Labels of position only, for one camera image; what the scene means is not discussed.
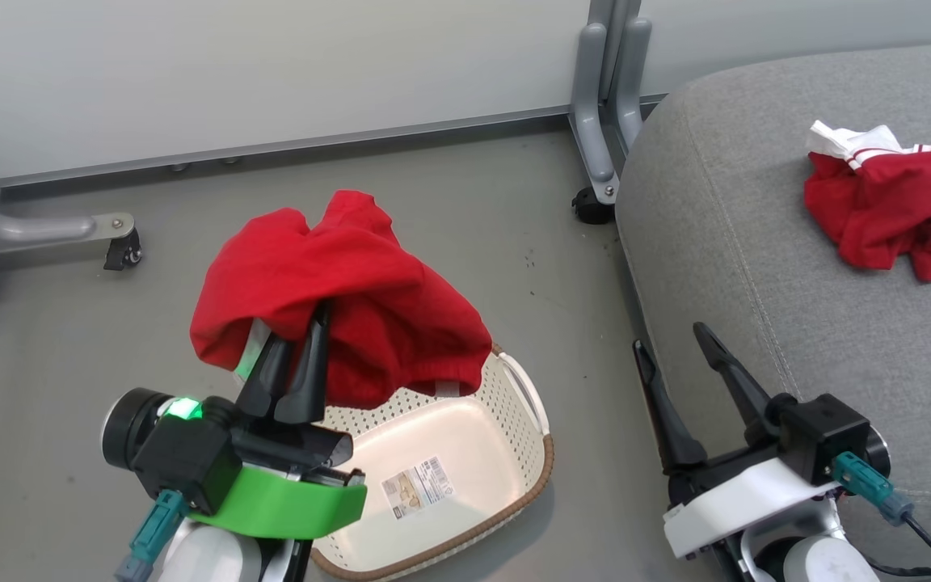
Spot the grey partition base rail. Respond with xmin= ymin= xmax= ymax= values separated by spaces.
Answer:
xmin=0 ymin=105 xmax=573 ymax=188

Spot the grey fabric sofa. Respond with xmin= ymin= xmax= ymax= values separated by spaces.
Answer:
xmin=616 ymin=40 xmax=931 ymax=582

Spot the grey partition leg single foot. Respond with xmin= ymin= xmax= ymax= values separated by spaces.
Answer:
xmin=0 ymin=133 xmax=137 ymax=253

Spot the paper label sticker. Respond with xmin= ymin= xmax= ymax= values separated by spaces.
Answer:
xmin=381 ymin=455 xmax=457 ymax=521

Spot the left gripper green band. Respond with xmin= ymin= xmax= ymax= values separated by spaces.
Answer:
xmin=189 ymin=301 xmax=368 ymax=541

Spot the right teal plug camera cable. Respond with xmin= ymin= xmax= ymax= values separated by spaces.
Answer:
xmin=832 ymin=451 xmax=931 ymax=582

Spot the grey partition leg double foot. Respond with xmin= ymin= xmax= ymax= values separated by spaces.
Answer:
xmin=569 ymin=0 xmax=652 ymax=205

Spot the left teal plug camera cable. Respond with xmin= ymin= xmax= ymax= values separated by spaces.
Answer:
xmin=114 ymin=489 xmax=190 ymax=582

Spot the teal plug camera cable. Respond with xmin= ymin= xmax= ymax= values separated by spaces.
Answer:
xmin=832 ymin=451 xmax=931 ymax=582
xmin=114 ymin=489 xmax=190 ymax=582

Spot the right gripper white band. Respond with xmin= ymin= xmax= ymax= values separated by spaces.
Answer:
xmin=634 ymin=322 xmax=838 ymax=559

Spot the white perforated laundry basket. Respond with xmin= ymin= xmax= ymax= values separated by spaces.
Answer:
xmin=310 ymin=344 xmax=555 ymax=582

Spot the red jersey with white stripes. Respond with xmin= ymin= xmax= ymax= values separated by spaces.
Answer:
xmin=803 ymin=120 xmax=931 ymax=284

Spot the black caster wheel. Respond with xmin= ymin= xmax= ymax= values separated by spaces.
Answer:
xmin=571 ymin=186 xmax=616 ymax=226
xmin=103 ymin=228 xmax=143 ymax=272

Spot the plain red garment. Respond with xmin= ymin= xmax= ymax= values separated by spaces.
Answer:
xmin=189 ymin=190 xmax=493 ymax=411

